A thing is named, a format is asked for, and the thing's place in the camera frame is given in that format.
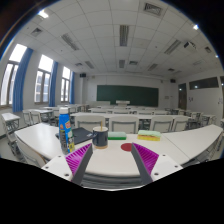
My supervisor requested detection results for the blue curtain far left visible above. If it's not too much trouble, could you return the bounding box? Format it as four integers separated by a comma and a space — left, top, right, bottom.
12, 48, 33, 112

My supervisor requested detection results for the white chair far right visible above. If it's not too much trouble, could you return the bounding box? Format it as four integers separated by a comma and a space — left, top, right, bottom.
172, 117, 188, 132

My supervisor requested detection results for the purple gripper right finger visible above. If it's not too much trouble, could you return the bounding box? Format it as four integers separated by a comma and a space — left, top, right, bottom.
131, 143, 159, 185

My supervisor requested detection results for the white chair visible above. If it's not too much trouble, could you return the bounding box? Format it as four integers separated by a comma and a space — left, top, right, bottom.
150, 115, 173, 133
109, 116, 139, 134
75, 115, 105, 131
172, 117, 188, 132

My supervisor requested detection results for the blue curtain right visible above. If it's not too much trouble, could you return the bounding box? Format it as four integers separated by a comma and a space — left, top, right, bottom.
69, 71, 75, 104

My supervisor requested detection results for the black notebook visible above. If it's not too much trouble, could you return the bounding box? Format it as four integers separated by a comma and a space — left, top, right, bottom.
55, 127, 93, 144

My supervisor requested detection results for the yellow green sponge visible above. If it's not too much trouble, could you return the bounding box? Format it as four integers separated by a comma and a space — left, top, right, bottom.
137, 130, 161, 141

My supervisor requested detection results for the ceiling projector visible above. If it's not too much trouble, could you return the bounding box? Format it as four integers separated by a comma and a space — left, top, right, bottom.
184, 41, 196, 50

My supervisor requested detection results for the blue curtain middle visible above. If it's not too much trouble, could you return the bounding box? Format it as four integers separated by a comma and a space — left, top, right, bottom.
49, 61, 58, 107

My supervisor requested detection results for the blue spray bottle white cap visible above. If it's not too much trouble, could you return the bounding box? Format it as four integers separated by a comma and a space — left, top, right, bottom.
59, 107, 75, 154

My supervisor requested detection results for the dark blue mug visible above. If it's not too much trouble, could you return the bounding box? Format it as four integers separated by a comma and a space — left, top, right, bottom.
92, 126, 108, 149

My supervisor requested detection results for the green chalkboard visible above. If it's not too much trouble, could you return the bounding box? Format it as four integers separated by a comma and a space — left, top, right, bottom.
97, 85, 159, 107

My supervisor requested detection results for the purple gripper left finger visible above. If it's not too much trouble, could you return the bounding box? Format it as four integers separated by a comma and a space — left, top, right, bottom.
65, 143, 93, 185

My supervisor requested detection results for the white chair back right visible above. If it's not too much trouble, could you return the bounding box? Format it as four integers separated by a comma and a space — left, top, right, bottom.
150, 115, 173, 133

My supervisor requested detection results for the blue curtain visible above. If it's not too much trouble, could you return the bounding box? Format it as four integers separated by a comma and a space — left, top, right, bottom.
49, 61, 58, 107
69, 71, 75, 104
12, 48, 33, 112

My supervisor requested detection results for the white chair back left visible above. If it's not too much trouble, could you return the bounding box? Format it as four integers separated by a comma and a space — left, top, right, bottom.
75, 115, 105, 131

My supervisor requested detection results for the white chair back centre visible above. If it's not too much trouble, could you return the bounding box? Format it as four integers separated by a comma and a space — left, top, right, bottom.
109, 116, 139, 134

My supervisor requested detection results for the red round coaster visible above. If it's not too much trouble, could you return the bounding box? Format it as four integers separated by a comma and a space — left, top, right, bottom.
121, 143, 132, 152

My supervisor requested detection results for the white teacher podium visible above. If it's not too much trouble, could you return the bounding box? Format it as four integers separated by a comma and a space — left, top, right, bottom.
116, 100, 130, 106

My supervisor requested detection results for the white side desk left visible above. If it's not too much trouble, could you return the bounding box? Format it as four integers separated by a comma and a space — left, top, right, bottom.
1, 113, 20, 134

